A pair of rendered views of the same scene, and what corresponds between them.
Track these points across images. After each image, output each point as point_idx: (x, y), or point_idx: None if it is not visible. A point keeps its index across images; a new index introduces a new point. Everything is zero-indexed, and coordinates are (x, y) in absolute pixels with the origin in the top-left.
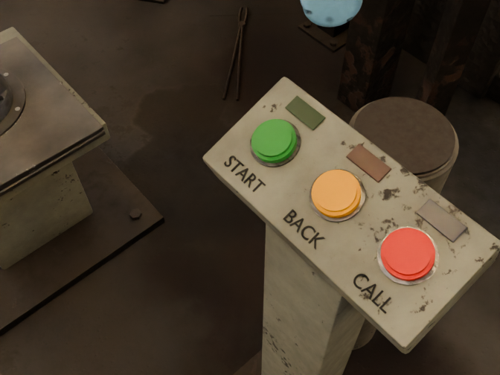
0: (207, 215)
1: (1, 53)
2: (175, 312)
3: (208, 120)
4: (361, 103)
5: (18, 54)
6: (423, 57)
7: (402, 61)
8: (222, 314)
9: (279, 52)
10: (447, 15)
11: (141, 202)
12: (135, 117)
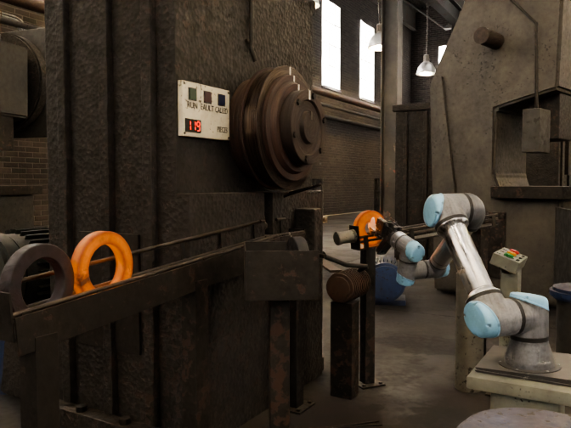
0: (460, 417)
1: (490, 366)
2: None
3: (402, 426)
4: (358, 385)
5: (484, 363)
6: (305, 381)
7: (308, 389)
8: None
9: (326, 417)
10: (369, 306)
11: None
12: None
